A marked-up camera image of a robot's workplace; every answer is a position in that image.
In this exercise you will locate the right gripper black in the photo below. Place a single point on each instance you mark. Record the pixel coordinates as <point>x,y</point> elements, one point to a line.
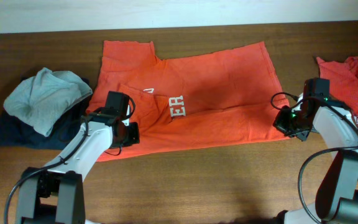
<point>280,122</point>

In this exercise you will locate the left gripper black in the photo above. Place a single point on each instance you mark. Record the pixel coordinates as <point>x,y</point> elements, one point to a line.
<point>135,137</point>

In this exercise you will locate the orange soccer t-shirt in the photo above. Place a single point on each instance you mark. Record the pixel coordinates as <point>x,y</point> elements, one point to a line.
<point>220,99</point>

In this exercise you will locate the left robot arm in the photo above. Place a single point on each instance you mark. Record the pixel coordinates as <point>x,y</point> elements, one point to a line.
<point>54,193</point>

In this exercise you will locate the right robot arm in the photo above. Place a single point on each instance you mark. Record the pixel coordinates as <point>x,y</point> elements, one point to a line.
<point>316,112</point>

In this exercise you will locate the light grey folded shirt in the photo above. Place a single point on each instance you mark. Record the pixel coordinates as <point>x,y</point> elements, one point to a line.
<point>41,100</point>

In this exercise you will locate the dark navy folded garment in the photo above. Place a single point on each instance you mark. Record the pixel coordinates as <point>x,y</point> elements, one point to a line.
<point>14,132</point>

